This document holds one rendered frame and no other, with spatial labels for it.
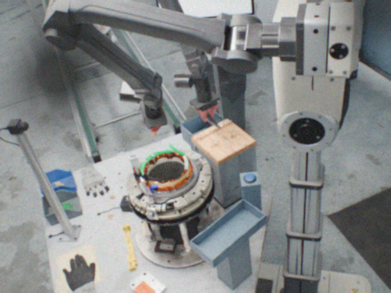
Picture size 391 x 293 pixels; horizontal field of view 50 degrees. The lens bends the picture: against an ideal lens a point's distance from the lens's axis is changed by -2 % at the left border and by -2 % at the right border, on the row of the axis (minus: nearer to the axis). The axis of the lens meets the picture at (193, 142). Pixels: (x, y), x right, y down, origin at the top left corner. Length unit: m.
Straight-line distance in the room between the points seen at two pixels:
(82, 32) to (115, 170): 1.30
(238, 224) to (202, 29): 0.81
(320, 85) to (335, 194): 1.99
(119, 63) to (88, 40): 0.12
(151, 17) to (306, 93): 0.44
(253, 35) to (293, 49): 0.09
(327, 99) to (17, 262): 2.44
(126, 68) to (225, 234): 0.68
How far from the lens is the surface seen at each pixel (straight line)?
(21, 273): 3.02
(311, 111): 1.15
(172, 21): 0.86
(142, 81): 1.14
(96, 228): 1.94
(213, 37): 0.87
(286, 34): 0.84
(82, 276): 1.78
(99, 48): 1.01
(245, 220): 1.50
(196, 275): 1.68
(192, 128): 1.92
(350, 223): 2.83
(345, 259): 2.68
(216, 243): 1.45
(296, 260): 1.72
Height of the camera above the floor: 2.18
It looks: 39 degrees down
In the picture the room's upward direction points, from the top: 10 degrees counter-clockwise
